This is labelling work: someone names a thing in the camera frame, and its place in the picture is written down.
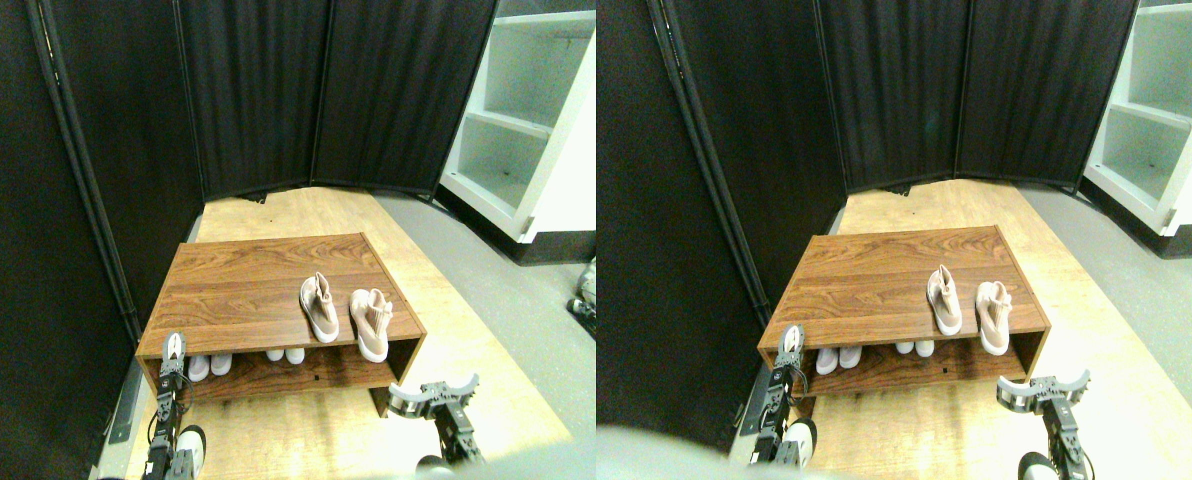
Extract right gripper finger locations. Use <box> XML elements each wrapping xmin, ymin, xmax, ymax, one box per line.
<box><xmin>388</xmin><ymin>385</ymin><xmax>436</xmax><ymax>419</ymax></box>
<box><xmin>996</xmin><ymin>377</ymin><xmax>1043</xmax><ymax>413</ymax></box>
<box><xmin>441</xmin><ymin>373</ymin><xmax>481</xmax><ymax>407</ymax></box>
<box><xmin>1048</xmin><ymin>369</ymin><xmax>1092</xmax><ymax>400</ymax></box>

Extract black curtain stand pole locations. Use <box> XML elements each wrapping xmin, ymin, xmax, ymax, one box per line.
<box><xmin>644</xmin><ymin>0</ymin><xmax>769</xmax><ymax>326</ymax></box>
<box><xmin>22</xmin><ymin>0</ymin><xmax>145</xmax><ymax>346</ymax></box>

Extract brown shoe rack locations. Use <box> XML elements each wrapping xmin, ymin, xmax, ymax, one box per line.
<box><xmin>756</xmin><ymin>223</ymin><xmax>1052</xmax><ymax>429</ymax></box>
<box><xmin>134</xmin><ymin>231</ymin><xmax>428</xmax><ymax>419</ymax></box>

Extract pink shoe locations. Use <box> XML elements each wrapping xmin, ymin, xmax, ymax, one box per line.
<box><xmin>975</xmin><ymin>281</ymin><xmax>1013</xmax><ymax>356</ymax></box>
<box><xmin>349</xmin><ymin>288</ymin><xmax>394</xmax><ymax>363</ymax></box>
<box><xmin>299</xmin><ymin>272</ymin><xmax>340</xmax><ymax>344</ymax></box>
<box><xmin>926</xmin><ymin>265</ymin><xmax>965</xmax><ymax>336</ymax></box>

